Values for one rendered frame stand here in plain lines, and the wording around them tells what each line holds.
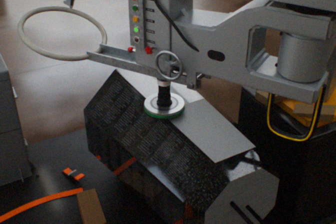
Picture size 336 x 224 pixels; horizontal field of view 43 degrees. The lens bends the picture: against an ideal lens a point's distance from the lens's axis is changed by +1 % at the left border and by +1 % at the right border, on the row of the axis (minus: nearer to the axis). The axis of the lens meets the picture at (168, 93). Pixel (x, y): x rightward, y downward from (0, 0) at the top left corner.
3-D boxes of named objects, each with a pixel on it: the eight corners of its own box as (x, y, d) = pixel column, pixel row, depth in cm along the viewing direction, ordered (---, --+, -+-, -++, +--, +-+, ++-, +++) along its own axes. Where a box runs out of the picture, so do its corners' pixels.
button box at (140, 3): (147, 47, 202) (145, -12, 187) (144, 49, 200) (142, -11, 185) (133, 43, 206) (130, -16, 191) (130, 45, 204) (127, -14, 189)
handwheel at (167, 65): (191, 76, 200) (192, 47, 192) (181, 85, 193) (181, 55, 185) (164, 68, 207) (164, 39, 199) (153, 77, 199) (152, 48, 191)
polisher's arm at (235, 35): (322, 105, 191) (347, -3, 165) (307, 131, 174) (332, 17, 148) (178, 64, 223) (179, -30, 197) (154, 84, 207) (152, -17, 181)
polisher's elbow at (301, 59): (282, 57, 189) (289, 15, 179) (327, 67, 182) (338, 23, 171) (269, 76, 175) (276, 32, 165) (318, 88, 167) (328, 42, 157)
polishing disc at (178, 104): (188, 97, 234) (188, 95, 233) (178, 119, 217) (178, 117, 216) (151, 91, 239) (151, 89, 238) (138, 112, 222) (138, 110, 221)
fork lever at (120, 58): (214, 75, 214) (214, 66, 211) (196, 92, 200) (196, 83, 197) (105, 48, 245) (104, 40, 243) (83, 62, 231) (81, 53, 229)
